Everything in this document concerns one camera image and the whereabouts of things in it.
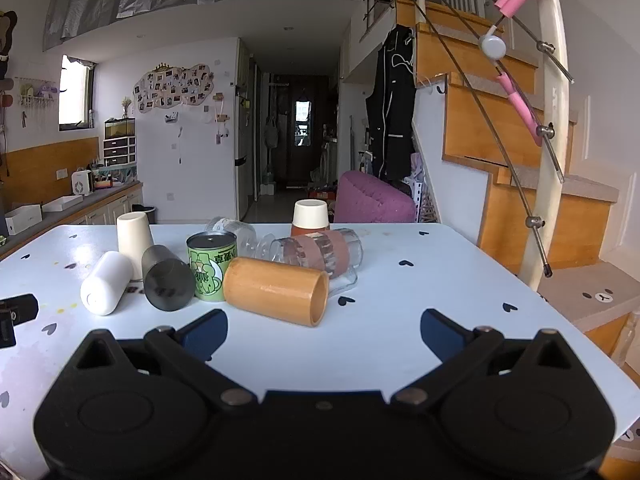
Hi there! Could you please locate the purple armchair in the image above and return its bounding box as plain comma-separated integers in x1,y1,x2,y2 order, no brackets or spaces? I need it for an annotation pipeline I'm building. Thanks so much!
333,170,417,224

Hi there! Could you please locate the dark hallway door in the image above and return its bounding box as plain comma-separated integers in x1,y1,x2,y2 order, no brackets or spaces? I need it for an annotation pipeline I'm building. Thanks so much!
276,85,332,187

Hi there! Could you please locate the white perforated rack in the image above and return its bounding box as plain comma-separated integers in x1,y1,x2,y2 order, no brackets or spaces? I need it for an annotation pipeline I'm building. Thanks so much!
400,152,441,224

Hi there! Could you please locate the white open box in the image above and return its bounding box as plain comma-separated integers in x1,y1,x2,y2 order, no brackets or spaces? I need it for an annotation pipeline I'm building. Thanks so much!
4,204,44,236

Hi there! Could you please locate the white round disc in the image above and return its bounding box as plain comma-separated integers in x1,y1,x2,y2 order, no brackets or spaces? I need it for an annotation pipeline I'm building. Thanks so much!
478,30,507,60

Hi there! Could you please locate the photo collage board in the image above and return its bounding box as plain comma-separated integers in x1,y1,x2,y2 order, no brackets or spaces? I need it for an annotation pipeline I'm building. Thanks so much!
132,63,215,116

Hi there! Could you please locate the black cup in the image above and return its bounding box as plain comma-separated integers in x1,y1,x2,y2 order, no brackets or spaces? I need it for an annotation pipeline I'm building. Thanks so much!
141,245,195,312

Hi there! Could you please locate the cream tall cup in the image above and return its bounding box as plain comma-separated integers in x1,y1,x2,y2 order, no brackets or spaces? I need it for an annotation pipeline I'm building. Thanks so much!
116,212,154,281

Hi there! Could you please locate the white small appliance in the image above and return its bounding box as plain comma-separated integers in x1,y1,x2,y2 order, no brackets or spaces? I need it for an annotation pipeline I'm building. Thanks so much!
71,170,95,197

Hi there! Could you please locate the fish tank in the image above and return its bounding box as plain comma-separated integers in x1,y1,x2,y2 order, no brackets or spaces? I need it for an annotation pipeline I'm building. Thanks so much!
104,118,137,140

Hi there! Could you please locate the glass cup with brown sleeve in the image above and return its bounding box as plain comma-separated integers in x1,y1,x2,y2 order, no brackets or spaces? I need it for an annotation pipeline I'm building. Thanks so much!
270,228,363,296

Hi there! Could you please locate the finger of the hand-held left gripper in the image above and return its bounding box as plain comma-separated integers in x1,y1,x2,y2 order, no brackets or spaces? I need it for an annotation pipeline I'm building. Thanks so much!
0,293,39,351

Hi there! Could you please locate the clear plastic bottle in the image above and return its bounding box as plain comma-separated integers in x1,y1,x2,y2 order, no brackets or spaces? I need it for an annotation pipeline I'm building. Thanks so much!
206,216,276,261

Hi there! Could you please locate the white tray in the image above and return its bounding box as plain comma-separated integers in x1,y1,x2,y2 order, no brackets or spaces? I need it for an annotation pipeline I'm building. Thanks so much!
42,194,84,213

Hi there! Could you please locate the black jacket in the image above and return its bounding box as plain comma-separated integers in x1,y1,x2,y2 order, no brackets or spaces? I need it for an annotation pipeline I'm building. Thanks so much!
365,24,417,184

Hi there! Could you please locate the window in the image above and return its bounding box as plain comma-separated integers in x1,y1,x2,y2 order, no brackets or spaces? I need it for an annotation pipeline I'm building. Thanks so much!
58,54,96,131

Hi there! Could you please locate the metal stair railing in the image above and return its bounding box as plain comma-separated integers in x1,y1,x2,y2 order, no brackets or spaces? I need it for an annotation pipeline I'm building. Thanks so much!
400,0,576,279

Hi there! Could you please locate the kitchen counter cabinet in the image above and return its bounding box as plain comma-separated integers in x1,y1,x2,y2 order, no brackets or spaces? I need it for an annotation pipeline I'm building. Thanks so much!
0,180,145,261

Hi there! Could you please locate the cream railing post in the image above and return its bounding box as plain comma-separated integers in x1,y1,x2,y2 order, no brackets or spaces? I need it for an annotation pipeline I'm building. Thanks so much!
520,0,574,292

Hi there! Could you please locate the white plastic cup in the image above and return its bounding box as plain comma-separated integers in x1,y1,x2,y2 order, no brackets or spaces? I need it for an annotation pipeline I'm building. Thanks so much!
80,251,134,316

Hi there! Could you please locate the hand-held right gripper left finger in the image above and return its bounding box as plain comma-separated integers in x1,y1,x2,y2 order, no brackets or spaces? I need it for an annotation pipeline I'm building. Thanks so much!
65,309,261,413

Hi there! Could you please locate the wooden staircase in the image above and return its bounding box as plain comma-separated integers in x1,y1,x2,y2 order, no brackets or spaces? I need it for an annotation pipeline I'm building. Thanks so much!
395,0,640,366

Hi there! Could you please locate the white and brown paper cup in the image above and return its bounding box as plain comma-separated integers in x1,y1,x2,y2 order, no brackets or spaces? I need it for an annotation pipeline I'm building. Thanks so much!
291,199,331,237

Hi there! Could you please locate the wall hook organiser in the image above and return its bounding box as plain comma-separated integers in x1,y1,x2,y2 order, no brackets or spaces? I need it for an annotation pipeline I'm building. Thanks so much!
14,77,59,117

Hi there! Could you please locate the bamboo cup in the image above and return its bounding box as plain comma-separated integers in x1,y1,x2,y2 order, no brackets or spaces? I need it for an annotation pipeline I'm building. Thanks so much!
223,256,330,328

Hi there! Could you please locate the small drawer unit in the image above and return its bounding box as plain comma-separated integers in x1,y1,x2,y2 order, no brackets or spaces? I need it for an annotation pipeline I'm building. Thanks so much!
102,137,138,167

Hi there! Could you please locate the green printed can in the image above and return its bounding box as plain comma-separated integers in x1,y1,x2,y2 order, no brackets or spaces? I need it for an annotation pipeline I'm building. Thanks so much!
186,232,238,302

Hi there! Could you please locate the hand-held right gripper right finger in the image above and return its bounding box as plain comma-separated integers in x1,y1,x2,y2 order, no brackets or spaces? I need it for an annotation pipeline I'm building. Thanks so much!
391,309,587,413

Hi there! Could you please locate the hanging tote bag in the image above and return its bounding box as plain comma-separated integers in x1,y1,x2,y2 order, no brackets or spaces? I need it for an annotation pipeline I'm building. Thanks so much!
263,116,282,150

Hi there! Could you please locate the bear face stair mat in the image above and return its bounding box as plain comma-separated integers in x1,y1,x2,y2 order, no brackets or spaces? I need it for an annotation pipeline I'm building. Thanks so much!
534,259,640,332

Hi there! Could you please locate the black trash bin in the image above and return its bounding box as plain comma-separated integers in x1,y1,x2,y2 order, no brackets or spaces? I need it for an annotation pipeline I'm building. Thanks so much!
130,203,158,225

